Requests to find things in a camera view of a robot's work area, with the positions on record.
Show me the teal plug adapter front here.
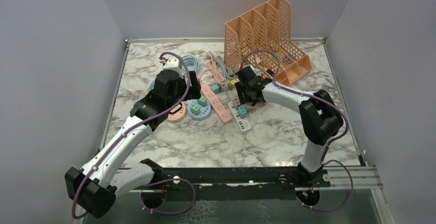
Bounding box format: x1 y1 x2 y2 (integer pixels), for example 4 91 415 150
237 106 247 119

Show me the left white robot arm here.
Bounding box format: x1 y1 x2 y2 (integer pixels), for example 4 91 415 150
64 52 201 220

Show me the teal plug adapter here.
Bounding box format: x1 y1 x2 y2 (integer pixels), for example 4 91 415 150
210 84 222 94
237 106 247 119

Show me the dark green plug adapter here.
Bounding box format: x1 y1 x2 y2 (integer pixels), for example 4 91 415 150
197 96 208 107

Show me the light blue coiled cable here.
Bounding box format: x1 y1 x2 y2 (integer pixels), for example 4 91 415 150
179 54 202 77

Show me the blue oval power strip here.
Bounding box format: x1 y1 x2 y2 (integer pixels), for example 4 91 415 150
138 80 155 100

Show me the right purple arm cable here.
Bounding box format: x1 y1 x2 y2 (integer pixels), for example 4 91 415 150
240 49 355 213

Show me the yellow plug adapter centre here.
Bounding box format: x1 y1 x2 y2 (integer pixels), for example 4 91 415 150
227 79 238 90

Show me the orange mesh file organizer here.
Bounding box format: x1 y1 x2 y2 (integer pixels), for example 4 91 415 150
224 0 312 86

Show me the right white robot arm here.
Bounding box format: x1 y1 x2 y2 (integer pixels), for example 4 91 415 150
235 67 344 186

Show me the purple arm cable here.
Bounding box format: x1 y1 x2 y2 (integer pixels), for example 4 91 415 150
70 51 196 220
240 49 355 213

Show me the pink cable bundle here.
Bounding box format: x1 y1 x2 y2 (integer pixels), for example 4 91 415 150
199 50 226 87

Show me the white power strip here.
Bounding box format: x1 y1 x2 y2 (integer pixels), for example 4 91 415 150
228 101 252 132

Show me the blue round power strip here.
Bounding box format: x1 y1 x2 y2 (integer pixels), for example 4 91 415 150
187 99 212 121

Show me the teal plug adapter behind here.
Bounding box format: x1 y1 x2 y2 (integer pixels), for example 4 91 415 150
210 84 222 94

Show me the black mounting rail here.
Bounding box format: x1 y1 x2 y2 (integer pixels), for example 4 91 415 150
138 159 331 205

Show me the pink round power strip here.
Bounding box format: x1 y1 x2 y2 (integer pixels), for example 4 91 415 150
166 102 187 123

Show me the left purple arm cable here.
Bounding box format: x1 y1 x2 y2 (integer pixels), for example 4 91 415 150
70 51 196 220

